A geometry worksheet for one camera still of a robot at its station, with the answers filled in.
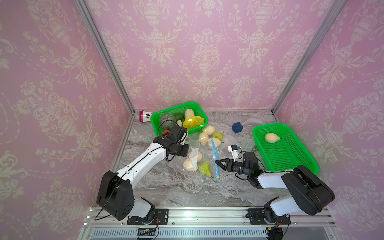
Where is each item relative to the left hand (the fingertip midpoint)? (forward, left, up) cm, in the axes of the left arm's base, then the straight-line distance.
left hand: (185, 151), depth 84 cm
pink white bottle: (+32, +32, -6) cm, 46 cm away
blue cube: (+24, -35, -8) cm, 43 cm away
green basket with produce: (+33, 0, -5) cm, 33 cm away
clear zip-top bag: (-1, -11, -5) cm, 12 cm away
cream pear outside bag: (+20, -15, -7) cm, 26 cm away
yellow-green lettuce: (+24, -4, -3) cm, 25 cm away
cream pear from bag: (0, -8, -5) cm, 9 cm away
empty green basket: (+6, -66, -12) cm, 67 cm away
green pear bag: (+16, -21, -7) cm, 27 cm away
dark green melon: (+24, +14, -2) cm, 28 cm away
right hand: (-8, -16, -4) cm, 18 cm away
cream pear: (-5, -1, -7) cm, 9 cm away
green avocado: (+34, +8, -8) cm, 36 cm away
